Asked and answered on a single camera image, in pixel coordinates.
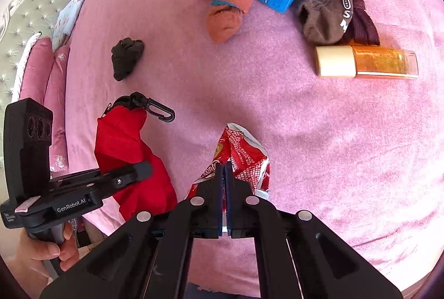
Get pink blanket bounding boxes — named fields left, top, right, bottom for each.
left=65, top=0, right=444, bottom=298

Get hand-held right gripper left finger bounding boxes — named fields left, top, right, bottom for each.
left=40, top=162, right=224, bottom=299

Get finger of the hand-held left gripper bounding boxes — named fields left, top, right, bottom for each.
left=88, top=162, right=153, bottom=198

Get orange bottle with cream cap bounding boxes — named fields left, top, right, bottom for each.
left=315, top=45, right=419, bottom=80

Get tufted grey-green headboard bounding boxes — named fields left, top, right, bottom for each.
left=0, top=0, right=82, bottom=105

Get black sock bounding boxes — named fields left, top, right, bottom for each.
left=112, top=39, right=144, bottom=81

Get rolled orange-brown socks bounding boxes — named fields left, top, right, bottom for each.
left=207, top=0, right=256, bottom=44

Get red fabric bag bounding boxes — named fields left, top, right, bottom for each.
left=94, top=91, right=178, bottom=221

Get grey-brown sock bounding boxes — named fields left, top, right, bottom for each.
left=295, top=0, right=355, bottom=46

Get dark purple lace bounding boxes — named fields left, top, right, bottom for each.
left=331, top=0, right=381, bottom=46

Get red snack wrapper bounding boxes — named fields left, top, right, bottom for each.
left=184, top=123, right=271, bottom=227

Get person's left hand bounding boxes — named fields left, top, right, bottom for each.
left=7, top=220, right=80, bottom=286

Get light blue floral pillow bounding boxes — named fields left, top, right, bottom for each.
left=52, top=0, right=92, bottom=52

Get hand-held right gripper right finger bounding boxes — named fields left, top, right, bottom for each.
left=224, top=162, right=403, bottom=299

